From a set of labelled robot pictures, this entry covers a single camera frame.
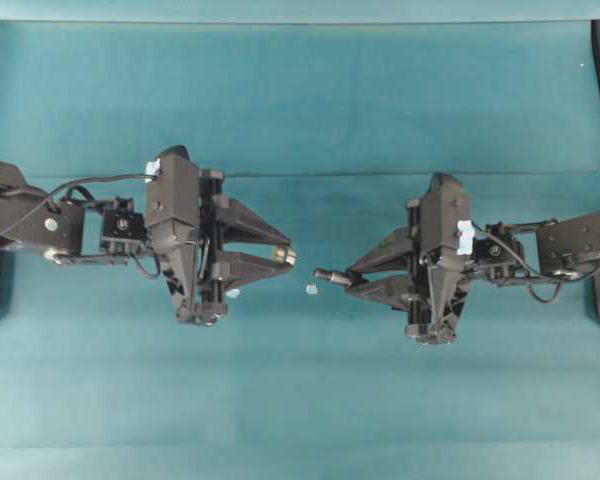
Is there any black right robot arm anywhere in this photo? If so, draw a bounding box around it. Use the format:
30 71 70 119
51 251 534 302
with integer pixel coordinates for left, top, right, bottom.
325 192 600 345

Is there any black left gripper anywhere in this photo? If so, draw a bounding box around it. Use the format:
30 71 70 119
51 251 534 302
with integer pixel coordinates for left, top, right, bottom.
149 169 293 326

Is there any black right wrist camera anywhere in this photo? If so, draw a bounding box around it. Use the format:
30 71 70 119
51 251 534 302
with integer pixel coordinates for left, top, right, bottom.
419 173 471 272

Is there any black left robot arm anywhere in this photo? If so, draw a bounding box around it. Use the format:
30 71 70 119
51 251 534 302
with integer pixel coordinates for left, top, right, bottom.
0 145 297 326

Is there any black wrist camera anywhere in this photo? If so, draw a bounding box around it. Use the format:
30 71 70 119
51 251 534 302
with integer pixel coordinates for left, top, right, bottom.
144 145 200 238
419 173 471 272

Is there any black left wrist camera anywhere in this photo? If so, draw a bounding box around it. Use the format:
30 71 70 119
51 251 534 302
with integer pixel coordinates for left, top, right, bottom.
144 145 200 238

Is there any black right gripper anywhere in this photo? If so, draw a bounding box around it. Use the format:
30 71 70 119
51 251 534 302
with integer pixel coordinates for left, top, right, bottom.
345 197 473 345

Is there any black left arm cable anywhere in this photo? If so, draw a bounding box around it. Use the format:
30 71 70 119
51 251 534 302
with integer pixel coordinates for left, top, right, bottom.
0 172 161 279

